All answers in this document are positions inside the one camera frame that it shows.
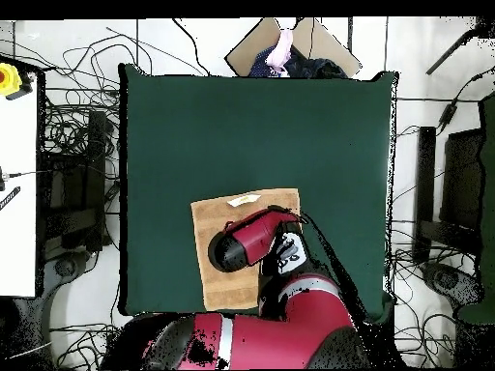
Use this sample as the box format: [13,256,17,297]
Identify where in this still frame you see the black power adapter cable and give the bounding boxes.
[436,69,495,134]

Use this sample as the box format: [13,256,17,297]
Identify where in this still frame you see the black upright bar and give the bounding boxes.
[414,126,437,265]

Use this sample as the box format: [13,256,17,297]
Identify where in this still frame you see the grey round pedestal foot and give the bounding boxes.
[42,250,94,283]
[421,262,484,308]

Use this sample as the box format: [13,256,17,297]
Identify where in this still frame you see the orange terry towel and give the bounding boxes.
[189,187,302,312]

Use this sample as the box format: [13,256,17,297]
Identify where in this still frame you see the white side table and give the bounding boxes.
[0,72,40,299]

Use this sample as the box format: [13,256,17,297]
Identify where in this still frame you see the dark green table cloth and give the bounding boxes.
[117,63,399,324]

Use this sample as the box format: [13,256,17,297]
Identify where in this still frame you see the dark blue laundry pile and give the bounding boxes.
[248,45,349,79]

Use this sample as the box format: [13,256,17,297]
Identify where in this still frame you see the black tangled cable bundle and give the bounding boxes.
[390,231,465,368]

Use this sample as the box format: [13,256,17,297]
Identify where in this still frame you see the pink cloth item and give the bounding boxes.
[264,28,294,75]

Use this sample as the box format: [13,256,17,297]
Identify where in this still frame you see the black thin rod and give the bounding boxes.
[424,16,495,76]

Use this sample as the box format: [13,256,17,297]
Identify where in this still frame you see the black loose floor cables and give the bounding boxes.
[38,26,122,156]
[49,322,121,370]

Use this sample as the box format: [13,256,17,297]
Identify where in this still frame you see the black equipment box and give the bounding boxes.
[42,109,110,252]

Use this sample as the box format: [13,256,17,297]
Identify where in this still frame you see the brown cardboard box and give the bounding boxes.
[223,16,363,79]

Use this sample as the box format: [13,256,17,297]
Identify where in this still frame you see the yellow emergency stop button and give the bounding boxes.
[0,62,23,97]

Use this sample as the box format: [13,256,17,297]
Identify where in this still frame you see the black flat panel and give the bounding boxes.
[440,128,484,229]

